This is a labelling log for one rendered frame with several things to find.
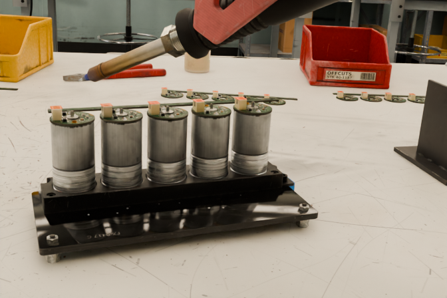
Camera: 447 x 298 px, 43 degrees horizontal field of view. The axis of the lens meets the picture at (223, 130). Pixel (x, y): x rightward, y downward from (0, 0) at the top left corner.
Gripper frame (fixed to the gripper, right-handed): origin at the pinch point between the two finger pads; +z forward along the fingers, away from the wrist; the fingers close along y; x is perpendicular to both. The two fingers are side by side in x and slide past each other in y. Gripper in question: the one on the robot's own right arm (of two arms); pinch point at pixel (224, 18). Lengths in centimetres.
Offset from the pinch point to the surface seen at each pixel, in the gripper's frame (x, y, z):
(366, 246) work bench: 12.4, -5.6, 7.6
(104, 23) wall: -204, -367, 186
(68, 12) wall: -230, -353, 191
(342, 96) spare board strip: 4.3, -38.6, 11.7
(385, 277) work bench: 13.7, -2.8, 6.9
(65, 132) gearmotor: -4.4, 0.7, 10.5
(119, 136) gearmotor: -2.3, -1.4, 9.8
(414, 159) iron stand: 13.0, -21.1, 6.9
